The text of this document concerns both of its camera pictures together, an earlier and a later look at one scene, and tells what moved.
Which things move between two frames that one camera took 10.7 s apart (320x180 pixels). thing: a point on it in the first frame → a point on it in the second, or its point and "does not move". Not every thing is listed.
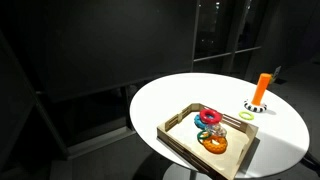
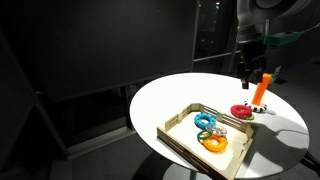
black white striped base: x=255 y=108 does not move
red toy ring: x=210 y=116 → x=240 y=110
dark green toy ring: x=202 y=138 does not move
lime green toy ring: x=252 y=116 does not move
